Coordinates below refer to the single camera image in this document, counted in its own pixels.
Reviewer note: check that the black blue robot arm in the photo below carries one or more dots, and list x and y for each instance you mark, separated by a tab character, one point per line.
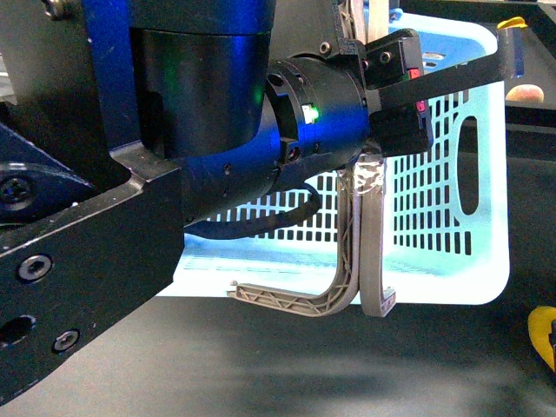
134	123

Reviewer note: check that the pink peach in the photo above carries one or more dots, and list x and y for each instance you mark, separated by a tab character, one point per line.
529	93

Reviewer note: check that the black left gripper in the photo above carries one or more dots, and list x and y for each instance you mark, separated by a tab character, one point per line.
373	97

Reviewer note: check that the light blue plastic basket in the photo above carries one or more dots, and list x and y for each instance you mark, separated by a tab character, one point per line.
434	208

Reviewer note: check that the yellow mango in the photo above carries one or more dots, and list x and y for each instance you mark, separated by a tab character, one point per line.
541	331

